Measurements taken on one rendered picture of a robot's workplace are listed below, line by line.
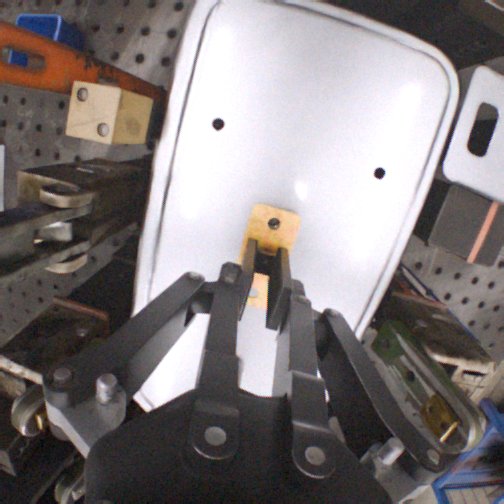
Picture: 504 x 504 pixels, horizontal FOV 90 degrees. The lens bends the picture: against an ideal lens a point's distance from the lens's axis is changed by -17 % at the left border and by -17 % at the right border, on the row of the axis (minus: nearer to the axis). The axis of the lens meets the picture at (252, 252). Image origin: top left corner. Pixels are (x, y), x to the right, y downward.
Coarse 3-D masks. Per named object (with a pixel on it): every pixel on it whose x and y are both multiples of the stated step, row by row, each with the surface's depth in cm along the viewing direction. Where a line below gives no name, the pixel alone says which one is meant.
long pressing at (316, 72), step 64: (256, 0) 18; (320, 0) 18; (192, 64) 20; (256, 64) 20; (320, 64) 20; (384, 64) 19; (448, 64) 19; (192, 128) 22; (256, 128) 22; (320, 128) 21; (384, 128) 21; (448, 128) 21; (192, 192) 24; (256, 192) 23; (320, 192) 23; (384, 192) 23; (192, 256) 25; (320, 256) 25; (384, 256) 24; (256, 320) 27; (192, 384) 31; (256, 384) 30
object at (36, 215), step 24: (0, 216) 14; (24, 216) 15; (48, 216) 16; (72, 216) 18; (0, 240) 13; (24, 240) 16; (72, 240) 20; (0, 264) 14; (24, 264) 15; (48, 264) 17; (0, 288) 14
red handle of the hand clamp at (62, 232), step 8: (56, 224) 18; (64, 224) 18; (72, 224) 18; (40, 232) 17; (48, 232) 18; (56, 232) 18; (64, 232) 18; (72, 232) 19; (48, 240) 18; (56, 240) 18; (64, 240) 18
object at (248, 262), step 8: (248, 240) 22; (256, 240) 23; (248, 248) 21; (256, 248) 21; (248, 256) 19; (248, 264) 18; (248, 272) 17; (248, 280) 17; (240, 288) 17; (248, 288) 17; (240, 296) 17; (248, 296) 17; (240, 304) 17; (240, 312) 17; (240, 320) 18
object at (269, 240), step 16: (256, 208) 22; (272, 208) 22; (256, 224) 23; (288, 224) 23; (272, 240) 23; (288, 240) 23; (240, 256) 24; (256, 256) 23; (272, 256) 23; (256, 272) 23; (256, 288) 24; (256, 304) 25
